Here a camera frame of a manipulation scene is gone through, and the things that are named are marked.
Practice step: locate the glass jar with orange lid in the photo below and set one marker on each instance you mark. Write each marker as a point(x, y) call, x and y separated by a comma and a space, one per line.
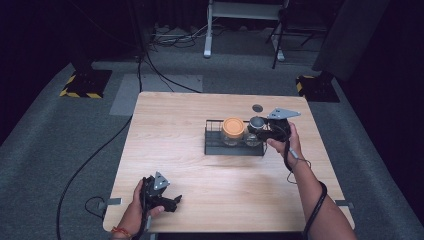
point(232, 128)

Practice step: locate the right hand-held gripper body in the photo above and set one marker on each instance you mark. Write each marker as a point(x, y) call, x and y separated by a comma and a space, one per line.
point(278, 128)

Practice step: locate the grey metal table clamp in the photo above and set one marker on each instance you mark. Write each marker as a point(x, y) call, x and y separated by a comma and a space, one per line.
point(345, 204)
point(111, 202)

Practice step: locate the grey table grommet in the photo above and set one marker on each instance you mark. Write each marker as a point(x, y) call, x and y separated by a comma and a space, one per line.
point(257, 108)

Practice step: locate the grey curtain panel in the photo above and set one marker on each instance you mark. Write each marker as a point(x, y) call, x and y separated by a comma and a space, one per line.
point(350, 36)

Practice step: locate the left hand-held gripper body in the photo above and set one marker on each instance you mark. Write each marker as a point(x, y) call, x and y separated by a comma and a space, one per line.
point(151, 196)

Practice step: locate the glass jar with silver lid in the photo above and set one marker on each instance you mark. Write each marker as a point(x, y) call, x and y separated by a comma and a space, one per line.
point(252, 140)

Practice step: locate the person's right hand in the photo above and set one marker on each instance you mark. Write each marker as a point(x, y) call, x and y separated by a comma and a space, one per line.
point(291, 146)

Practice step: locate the person's left hand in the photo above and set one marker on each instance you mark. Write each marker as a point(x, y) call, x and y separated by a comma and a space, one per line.
point(133, 216)

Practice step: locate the white desk frame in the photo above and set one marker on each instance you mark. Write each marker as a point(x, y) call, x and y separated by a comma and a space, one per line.
point(243, 10)

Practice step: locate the striped black stand base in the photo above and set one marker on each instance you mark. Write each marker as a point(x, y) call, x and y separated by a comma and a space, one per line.
point(88, 83)
point(316, 88)

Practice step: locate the black metal stand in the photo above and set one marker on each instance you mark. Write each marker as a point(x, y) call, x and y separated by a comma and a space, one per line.
point(280, 36)

